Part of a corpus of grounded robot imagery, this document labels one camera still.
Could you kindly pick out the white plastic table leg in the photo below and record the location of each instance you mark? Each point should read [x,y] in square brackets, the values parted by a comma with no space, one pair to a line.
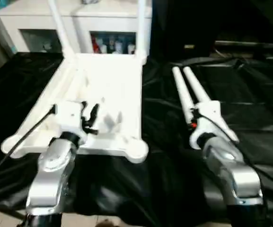
[61,28]
[197,87]
[182,89]
[143,28]

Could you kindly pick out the white plastic table top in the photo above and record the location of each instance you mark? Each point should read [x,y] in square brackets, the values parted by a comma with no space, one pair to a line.
[108,82]

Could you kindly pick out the black shiny mat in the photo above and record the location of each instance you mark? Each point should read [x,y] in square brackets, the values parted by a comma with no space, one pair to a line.
[245,106]

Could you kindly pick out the red bottle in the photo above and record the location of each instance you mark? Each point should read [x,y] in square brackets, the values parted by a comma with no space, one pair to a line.
[95,43]

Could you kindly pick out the small yellow label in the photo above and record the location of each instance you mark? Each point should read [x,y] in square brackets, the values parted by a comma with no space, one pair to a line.
[189,46]

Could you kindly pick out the white glass-door cabinet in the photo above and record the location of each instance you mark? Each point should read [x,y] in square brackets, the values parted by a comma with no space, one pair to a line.
[103,21]

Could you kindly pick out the long dark metal bar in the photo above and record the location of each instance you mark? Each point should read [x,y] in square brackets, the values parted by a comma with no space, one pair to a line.
[249,44]

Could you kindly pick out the patterned mug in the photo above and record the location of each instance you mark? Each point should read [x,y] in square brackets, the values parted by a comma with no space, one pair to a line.
[90,1]

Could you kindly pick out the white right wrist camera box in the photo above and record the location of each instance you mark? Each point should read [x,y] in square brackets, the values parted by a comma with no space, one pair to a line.
[207,118]

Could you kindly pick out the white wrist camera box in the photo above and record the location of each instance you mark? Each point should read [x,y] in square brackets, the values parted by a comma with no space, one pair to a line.
[71,118]
[207,118]

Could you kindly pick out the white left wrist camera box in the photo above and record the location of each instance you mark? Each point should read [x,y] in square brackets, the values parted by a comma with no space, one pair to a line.
[71,118]

